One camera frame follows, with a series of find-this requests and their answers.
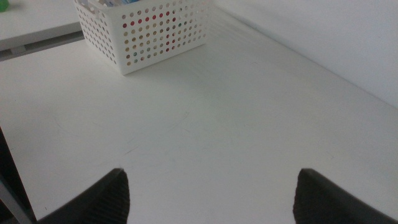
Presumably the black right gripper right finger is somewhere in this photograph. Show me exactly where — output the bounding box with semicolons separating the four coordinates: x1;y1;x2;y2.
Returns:
292;168;398;224

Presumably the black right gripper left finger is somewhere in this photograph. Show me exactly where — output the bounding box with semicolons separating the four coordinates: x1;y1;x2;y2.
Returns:
32;168;131;224

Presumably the grey metal bar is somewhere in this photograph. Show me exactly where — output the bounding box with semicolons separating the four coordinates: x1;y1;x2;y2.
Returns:
0;179;34;224

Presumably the white perforated plastic basket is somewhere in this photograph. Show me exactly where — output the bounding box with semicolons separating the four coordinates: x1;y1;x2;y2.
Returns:
73;0;209;76

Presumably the white adjacent table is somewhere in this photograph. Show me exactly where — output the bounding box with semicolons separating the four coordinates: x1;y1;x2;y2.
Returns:
0;0;85;62

